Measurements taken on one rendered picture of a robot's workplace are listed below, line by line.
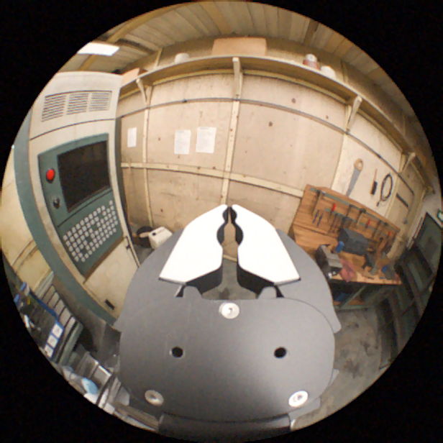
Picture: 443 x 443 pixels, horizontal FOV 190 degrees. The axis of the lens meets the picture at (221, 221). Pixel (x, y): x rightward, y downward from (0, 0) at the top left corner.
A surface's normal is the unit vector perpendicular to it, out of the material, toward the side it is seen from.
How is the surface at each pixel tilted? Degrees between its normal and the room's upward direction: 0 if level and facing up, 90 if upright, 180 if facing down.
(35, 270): 90
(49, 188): 90
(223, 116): 90
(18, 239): 90
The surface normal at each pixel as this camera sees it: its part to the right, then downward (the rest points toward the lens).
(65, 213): 0.97, 0.21
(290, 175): -0.29, 0.48
